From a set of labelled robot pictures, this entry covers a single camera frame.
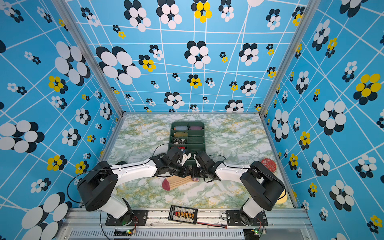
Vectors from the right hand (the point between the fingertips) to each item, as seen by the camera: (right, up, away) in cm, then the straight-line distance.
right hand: (191, 173), depth 88 cm
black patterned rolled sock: (-8, +19, +8) cm, 22 cm away
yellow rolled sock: (-8, +23, +11) cm, 27 cm away
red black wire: (+17, -20, -17) cm, 31 cm away
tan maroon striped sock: (-11, -3, -4) cm, 12 cm away
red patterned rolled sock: (-7, +15, +7) cm, 18 cm away
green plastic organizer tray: (-2, +22, +11) cm, 24 cm away
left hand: (+1, +2, -5) cm, 5 cm away
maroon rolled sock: (+2, +27, +16) cm, 32 cm away
